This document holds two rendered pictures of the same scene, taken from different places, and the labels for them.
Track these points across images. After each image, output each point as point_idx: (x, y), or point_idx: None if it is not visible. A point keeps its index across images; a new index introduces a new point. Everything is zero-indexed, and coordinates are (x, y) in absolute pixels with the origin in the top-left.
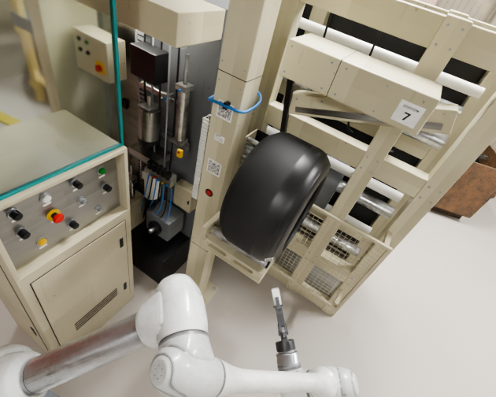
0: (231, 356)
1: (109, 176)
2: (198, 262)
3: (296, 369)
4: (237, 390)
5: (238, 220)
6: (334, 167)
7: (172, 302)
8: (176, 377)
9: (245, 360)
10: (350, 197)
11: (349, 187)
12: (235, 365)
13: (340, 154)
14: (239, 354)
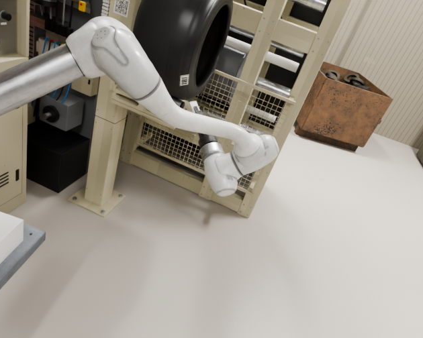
0: (146, 249)
1: (9, 4)
2: (105, 143)
3: (221, 153)
4: (170, 108)
5: (152, 30)
6: (235, 45)
7: (104, 19)
8: (119, 35)
9: (162, 252)
10: (253, 66)
11: (251, 55)
12: (152, 256)
13: (240, 21)
14: (156, 248)
